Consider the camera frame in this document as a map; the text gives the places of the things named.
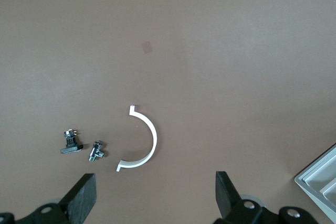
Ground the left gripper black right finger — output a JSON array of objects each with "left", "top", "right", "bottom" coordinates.
[{"left": 213, "top": 171, "right": 320, "bottom": 224}]

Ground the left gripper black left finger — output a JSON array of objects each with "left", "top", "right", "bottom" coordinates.
[{"left": 0, "top": 173, "right": 98, "bottom": 224}]

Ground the silver metal pipe fitting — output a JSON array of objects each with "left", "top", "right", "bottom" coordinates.
[{"left": 88, "top": 140, "right": 106, "bottom": 163}]

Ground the grey plastic tray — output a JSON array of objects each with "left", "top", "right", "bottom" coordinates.
[{"left": 294, "top": 142, "right": 336, "bottom": 221}]

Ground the small clear tape patch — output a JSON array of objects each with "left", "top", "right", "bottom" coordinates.
[{"left": 141, "top": 40, "right": 154, "bottom": 54}]

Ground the black switch contact block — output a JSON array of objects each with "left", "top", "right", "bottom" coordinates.
[{"left": 60, "top": 129, "right": 84, "bottom": 154}]

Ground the white half-ring plastic clamp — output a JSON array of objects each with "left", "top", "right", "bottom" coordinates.
[{"left": 115, "top": 104, "right": 158, "bottom": 173}]

